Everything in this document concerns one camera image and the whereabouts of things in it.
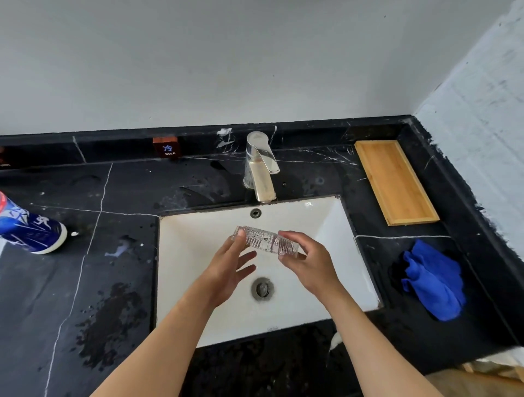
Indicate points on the person's right hand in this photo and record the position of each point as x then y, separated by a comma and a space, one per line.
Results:
313, 268

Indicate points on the person's left hand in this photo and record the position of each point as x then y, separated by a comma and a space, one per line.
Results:
226, 275

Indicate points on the person's left middle finger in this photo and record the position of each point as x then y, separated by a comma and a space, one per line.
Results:
247, 272

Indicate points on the person's left thumb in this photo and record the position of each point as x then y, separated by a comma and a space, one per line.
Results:
239, 245

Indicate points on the person's right thumb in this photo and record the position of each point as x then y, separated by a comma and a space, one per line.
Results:
295, 240

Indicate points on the clear ribbed glass dish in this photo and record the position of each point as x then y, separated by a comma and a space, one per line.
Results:
266, 241

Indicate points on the person's right forearm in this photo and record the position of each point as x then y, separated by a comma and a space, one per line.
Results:
370, 347

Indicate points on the person's left forearm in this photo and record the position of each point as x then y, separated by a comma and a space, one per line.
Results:
161, 347

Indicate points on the white rectangular sink basin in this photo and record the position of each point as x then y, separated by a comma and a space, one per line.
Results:
262, 261

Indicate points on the round metal sink drain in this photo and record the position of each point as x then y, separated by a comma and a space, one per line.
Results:
262, 288

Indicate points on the chrome faucet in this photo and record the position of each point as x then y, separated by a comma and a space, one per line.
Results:
260, 167

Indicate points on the bamboo wooden tray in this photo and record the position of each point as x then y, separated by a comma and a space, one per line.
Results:
395, 182

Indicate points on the blue microfiber cloth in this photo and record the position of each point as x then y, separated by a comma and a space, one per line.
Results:
434, 280

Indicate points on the blue and white cleaner bottle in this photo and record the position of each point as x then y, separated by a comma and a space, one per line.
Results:
28, 227

